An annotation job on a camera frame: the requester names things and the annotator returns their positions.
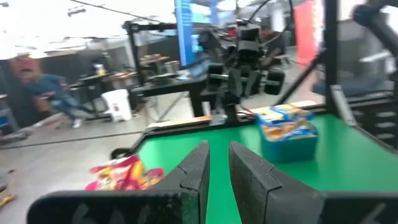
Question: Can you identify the red standing banner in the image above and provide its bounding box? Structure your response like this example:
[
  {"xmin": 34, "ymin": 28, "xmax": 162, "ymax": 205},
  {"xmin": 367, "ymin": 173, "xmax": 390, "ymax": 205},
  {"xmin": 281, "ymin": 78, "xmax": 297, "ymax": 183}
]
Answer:
[{"xmin": 293, "ymin": 0, "xmax": 318, "ymax": 65}]

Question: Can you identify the red Maruchan noodle pack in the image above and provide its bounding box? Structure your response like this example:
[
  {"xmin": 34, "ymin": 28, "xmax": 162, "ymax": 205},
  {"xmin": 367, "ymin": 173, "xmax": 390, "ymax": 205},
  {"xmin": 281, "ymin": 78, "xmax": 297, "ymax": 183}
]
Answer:
[{"xmin": 89, "ymin": 154, "xmax": 147, "ymax": 191}]

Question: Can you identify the blue plastic bin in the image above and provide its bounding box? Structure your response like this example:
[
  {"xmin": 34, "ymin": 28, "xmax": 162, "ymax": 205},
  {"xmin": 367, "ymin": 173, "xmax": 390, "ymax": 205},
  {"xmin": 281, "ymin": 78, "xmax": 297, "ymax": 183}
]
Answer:
[{"xmin": 259, "ymin": 123, "xmax": 319, "ymax": 164}]

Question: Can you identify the black work desk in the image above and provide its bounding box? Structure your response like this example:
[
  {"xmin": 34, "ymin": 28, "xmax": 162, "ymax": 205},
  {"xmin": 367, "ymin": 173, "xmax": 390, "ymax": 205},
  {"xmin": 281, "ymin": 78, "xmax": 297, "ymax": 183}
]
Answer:
[{"xmin": 123, "ymin": 20, "xmax": 208, "ymax": 118}]

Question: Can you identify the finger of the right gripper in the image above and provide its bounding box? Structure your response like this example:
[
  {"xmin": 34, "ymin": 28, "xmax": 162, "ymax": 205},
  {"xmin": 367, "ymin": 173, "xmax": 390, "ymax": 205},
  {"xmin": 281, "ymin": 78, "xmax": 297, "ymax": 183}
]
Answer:
[
  {"xmin": 228, "ymin": 68, "xmax": 243, "ymax": 98},
  {"xmin": 244, "ymin": 70, "xmax": 262, "ymax": 98}
]

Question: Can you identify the person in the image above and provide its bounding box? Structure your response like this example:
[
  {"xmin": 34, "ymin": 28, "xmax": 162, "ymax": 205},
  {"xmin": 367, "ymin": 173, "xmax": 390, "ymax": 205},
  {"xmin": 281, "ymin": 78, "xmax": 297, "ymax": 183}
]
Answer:
[
  {"xmin": 260, "ymin": 28, "xmax": 289, "ymax": 68},
  {"xmin": 7, "ymin": 55, "xmax": 84, "ymax": 130}
]

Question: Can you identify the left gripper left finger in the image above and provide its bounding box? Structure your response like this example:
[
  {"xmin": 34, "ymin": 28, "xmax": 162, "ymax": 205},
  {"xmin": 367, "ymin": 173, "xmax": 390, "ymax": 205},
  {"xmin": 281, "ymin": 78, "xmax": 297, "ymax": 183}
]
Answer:
[{"xmin": 26, "ymin": 139, "xmax": 211, "ymax": 224}]

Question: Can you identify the white waste bin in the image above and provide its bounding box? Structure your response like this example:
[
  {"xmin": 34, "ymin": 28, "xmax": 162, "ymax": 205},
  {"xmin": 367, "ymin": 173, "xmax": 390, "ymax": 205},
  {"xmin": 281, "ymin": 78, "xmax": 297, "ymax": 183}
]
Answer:
[{"xmin": 101, "ymin": 88, "xmax": 133, "ymax": 123}]

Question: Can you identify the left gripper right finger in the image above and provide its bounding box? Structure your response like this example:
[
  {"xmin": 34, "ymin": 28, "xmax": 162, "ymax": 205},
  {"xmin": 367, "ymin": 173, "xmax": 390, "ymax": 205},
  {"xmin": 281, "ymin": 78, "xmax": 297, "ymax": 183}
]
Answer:
[{"xmin": 228, "ymin": 139, "xmax": 398, "ymax": 224}]

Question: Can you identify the blue screen monitor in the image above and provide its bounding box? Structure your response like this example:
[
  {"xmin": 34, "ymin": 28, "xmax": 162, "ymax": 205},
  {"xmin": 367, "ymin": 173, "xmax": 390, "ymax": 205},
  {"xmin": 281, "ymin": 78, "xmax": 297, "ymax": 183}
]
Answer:
[{"xmin": 174, "ymin": 0, "xmax": 220, "ymax": 68}]

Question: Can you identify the green table mat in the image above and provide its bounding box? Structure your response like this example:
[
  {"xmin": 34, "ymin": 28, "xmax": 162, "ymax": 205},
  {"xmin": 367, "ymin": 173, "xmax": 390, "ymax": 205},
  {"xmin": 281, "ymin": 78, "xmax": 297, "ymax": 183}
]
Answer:
[{"xmin": 136, "ymin": 113, "xmax": 398, "ymax": 224}]

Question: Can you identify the blue Maruchan noodle pack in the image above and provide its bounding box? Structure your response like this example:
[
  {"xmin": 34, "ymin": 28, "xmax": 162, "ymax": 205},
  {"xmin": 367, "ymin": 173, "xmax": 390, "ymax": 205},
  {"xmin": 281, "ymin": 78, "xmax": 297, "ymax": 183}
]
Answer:
[
  {"xmin": 262, "ymin": 119, "xmax": 318, "ymax": 141},
  {"xmin": 255, "ymin": 104, "xmax": 314, "ymax": 126}
]

